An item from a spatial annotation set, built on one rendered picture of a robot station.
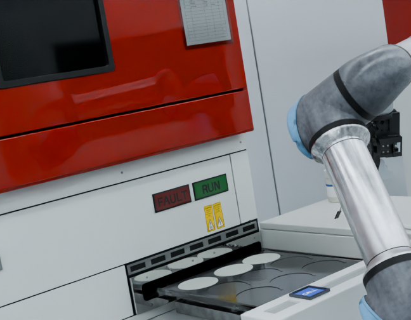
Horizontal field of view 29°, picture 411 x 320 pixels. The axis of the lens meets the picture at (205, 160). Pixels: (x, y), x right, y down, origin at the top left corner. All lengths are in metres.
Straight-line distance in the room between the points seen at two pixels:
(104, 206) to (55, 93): 0.31
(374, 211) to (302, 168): 3.12
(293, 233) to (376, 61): 0.76
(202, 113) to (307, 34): 2.60
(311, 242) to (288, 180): 2.33
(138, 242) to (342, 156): 0.71
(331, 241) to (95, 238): 0.59
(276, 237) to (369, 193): 0.82
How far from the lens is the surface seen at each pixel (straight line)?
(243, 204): 2.19
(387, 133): 2.07
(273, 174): 4.33
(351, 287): 1.57
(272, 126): 4.33
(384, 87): 1.49
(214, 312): 1.92
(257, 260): 2.09
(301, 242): 2.13
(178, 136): 1.99
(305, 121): 1.51
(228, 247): 2.15
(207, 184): 2.10
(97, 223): 1.92
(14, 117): 1.76
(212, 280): 1.97
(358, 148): 1.46
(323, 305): 1.51
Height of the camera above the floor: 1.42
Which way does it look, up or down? 7 degrees down
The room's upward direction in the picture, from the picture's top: 9 degrees counter-clockwise
